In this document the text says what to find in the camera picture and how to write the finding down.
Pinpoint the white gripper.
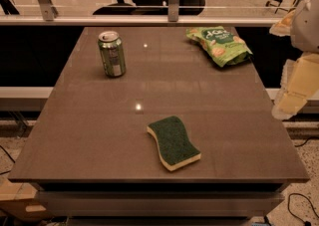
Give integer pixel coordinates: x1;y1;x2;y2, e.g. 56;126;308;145
269;0;319;120

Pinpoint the cardboard box under table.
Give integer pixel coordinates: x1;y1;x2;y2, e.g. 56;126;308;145
0;179;52;222

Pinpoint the green snack bag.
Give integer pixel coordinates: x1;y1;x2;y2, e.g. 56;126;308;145
186;26;252;68

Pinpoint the black floor cable right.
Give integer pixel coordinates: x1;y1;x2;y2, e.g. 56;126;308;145
286;135;319;226

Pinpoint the black floor cable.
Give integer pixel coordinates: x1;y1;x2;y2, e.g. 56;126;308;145
286;135;319;226
0;144;16;176

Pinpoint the black floor cable left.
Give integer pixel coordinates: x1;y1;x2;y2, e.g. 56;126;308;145
0;144;16;176

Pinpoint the green soda can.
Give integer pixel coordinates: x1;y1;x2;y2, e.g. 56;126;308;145
98;31;126;78

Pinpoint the green and yellow sponge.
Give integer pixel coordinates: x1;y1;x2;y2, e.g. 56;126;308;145
147;115;201;171

